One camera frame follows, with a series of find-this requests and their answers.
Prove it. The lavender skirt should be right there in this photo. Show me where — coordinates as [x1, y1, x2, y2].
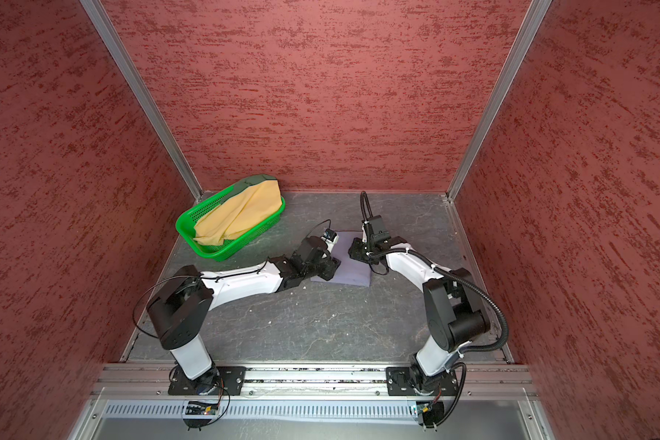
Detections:
[329, 231, 371, 287]

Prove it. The yellow skirt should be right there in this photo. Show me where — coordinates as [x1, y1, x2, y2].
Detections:
[194, 181, 282, 247]

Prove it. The green plastic basket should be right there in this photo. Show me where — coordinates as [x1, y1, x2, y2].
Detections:
[176, 174, 285, 261]

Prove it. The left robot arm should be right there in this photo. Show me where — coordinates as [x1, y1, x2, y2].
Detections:
[145, 229, 341, 396]

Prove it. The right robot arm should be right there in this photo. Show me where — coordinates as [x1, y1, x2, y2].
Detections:
[348, 216, 491, 394]

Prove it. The dark green skirt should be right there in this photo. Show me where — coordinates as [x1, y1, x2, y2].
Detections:
[235, 174, 277, 192]

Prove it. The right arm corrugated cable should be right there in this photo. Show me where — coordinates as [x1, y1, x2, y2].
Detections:
[359, 190, 511, 430]

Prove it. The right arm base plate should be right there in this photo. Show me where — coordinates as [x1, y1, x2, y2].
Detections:
[385, 366, 458, 398]

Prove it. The white slotted cable duct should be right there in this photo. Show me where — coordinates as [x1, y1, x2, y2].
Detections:
[102, 400, 418, 425]

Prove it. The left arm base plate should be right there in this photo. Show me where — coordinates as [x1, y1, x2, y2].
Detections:
[168, 366, 247, 397]

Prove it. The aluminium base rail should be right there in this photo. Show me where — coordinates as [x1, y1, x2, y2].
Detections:
[90, 362, 539, 401]

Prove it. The left aluminium corner post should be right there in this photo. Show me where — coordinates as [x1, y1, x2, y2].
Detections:
[80, 0, 204, 201]

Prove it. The aluminium corner post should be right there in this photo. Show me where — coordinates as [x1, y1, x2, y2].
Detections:
[447, 0, 552, 204]
[80, 0, 204, 201]

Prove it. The right aluminium corner post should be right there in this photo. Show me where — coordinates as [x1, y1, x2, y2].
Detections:
[447, 0, 552, 204]

